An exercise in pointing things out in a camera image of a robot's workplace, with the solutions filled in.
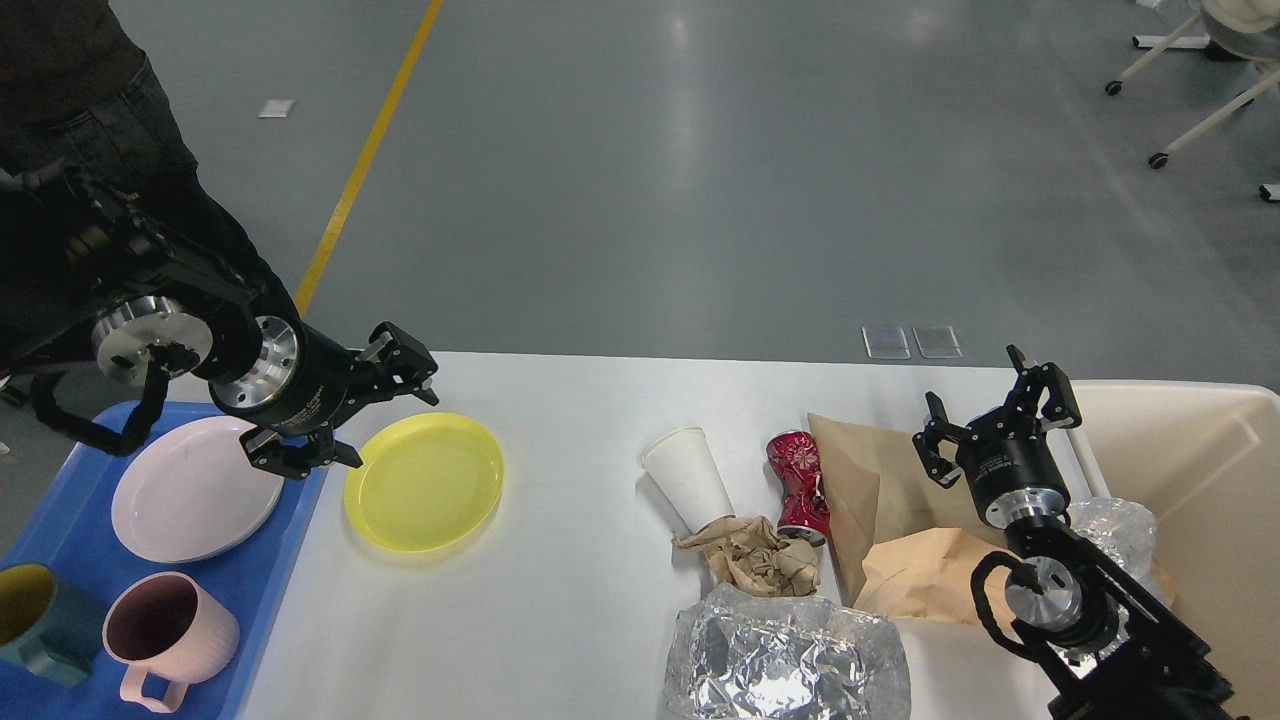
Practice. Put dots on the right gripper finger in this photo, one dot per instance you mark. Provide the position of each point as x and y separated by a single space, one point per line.
927 443
1042 398

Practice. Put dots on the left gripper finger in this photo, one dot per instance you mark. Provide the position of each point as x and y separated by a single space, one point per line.
393 363
295 458

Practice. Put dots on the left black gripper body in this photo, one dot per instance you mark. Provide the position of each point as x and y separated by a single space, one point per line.
296 382

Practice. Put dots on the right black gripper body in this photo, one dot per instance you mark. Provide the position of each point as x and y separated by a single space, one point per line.
1010 471

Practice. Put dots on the yellow round plate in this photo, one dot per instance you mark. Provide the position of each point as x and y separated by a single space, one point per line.
426 482

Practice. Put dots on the pink ribbed mug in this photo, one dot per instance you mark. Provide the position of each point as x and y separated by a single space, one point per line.
169 633

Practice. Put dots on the dark teal mug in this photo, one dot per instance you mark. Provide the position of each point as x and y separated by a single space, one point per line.
49 626

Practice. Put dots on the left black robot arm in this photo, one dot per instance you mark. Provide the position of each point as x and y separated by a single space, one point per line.
104 305

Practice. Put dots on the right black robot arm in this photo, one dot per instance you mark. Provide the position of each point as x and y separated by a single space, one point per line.
1053 598

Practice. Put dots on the flat brown paper bag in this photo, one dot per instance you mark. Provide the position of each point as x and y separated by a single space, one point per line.
877 491

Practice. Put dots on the crumpled tan paper bag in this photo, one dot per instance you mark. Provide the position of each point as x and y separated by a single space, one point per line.
927 575

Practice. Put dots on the pink round plate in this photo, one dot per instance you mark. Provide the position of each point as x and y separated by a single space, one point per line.
192 494

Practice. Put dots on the crumpled clear plastic wrap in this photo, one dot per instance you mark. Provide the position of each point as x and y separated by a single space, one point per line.
1125 531

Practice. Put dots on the crushed red can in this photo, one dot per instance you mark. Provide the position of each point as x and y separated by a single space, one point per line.
795 461

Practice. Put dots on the beige plastic bin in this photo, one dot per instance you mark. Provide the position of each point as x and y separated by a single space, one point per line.
1204 459

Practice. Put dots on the crumpled brown paper ball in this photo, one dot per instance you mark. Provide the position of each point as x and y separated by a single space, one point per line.
752 556

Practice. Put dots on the white paper cup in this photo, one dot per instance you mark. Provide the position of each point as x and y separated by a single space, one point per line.
683 468

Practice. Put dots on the crumpled aluminium foil sheet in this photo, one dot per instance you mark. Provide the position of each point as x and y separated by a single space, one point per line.
736 656

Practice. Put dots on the person in dark clothes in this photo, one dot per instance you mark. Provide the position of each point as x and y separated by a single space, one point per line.
75 88

